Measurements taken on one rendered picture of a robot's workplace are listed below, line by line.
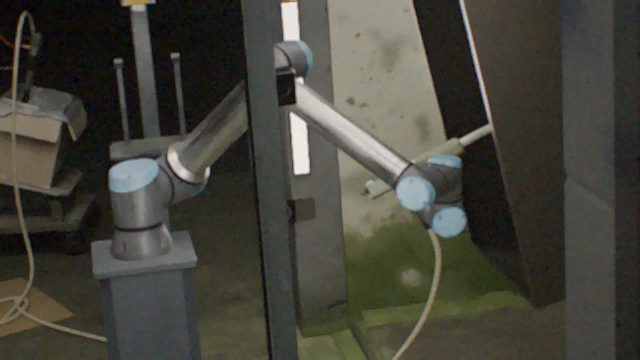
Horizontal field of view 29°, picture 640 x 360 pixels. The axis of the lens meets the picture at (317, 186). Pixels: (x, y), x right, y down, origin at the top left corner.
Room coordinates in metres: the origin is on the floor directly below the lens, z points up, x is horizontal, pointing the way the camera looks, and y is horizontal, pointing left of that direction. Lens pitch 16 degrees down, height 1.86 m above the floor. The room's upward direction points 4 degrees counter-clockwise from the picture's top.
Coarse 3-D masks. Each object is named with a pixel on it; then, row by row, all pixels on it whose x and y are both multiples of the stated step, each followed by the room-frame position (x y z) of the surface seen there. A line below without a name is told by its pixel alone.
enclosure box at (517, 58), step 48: (432, 0) 3.96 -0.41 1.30; (480, 0) 3.36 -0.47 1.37; (528, 0) 3.39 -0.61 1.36; (432, 48) 3.96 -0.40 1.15; (480, 48) 3.36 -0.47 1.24; (528, 48) 3.39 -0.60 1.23; (480, 96) 3.99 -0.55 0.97; (528, 96) 3.39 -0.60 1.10; (480, 144) 3.99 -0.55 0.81; (528, 144) 3.39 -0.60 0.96; (480, 192) 3.99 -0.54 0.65; (528, 192) 3.39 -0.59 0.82; (480, 240) 3.99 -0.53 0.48; (528, 240) 3.39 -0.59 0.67; (528, 288) 3.55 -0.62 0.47
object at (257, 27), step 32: (256, 0) 2.43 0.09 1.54; (256, 32) 2.43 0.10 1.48; (256, 64) 2.43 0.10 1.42; (256, 96) 2.43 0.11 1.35; (256, 128) 2.43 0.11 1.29; (256, 160) 2.45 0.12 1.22; (288, 256) 2.43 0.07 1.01; (288, 288) 2.43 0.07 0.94; (288, 320) 2.43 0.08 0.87; (288, 352) 2.43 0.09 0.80
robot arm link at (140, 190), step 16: (144, 160) 3.70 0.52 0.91; (112, 176) 3.61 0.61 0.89; (128, 176) 3.59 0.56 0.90; (144, 176) 3.59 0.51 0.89; (160, 176) 3.67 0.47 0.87; (112, 192) 3.61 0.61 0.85; (128, 192) 3.58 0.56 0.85; (144, 192) 3.59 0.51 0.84; (160, 192) 3.64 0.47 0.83; (112, 208) 3.63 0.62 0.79; (128, 208) 3.58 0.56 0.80; (144, 208) 3.59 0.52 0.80; (160, 208) 3.63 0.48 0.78; (128, 224) 3.58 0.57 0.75; (144, 224) 3.58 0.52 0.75
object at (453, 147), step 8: (488, 128) 3.60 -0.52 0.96; (472, 136) 3.60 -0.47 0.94; (480, 136) 3.60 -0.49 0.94; (448, 144) 3.58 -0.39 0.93; (456, 144) 3.57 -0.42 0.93; (464, 144) 3.59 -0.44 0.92; (432, 152) 3.57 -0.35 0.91; (440, 152) 3.57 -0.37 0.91; (448, 152) 3.57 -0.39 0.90; (456, 152) 3.57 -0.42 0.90; (464, 152) 3.58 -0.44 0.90; (416, 160) 3.57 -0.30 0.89; (424, 160) 3.56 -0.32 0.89; (424, 168) 3.56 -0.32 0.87; (368, 184) 3.55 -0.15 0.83; (376, 184) 3.53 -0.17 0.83; (384, 184) 3.53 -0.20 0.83; (368, 192) 3.54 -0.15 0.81; (376, 192) 3.53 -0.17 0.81; (384, 192) 3.54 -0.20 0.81; (424, 224) 3.57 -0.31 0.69
